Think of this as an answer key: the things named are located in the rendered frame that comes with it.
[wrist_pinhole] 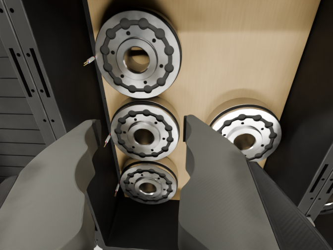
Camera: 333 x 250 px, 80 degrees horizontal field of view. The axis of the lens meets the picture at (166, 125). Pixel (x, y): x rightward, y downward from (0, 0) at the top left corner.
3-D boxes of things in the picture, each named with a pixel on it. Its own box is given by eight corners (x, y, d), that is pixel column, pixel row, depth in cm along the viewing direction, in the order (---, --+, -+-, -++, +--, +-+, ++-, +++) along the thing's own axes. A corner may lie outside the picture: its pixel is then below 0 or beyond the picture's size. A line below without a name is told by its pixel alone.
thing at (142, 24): (87, 9, 22) (85, 10, 21) (182, 8, 21) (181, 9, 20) (104, 95, 27) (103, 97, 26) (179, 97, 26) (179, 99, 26)
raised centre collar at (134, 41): (113, 36, 22) (112, 37, 22) (157, 36, 22) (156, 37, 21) (119, 79, 25) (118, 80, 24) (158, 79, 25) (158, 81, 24)
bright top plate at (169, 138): (102, 105, 28) (101, 107, 27) (175, 99, 26) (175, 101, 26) (120, 159, 33) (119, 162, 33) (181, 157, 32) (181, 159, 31)
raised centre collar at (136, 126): (124, 121, 28) (123, 124, 28) (158, 119, 28) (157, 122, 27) (131, 149, 31) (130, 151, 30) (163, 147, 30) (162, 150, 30)
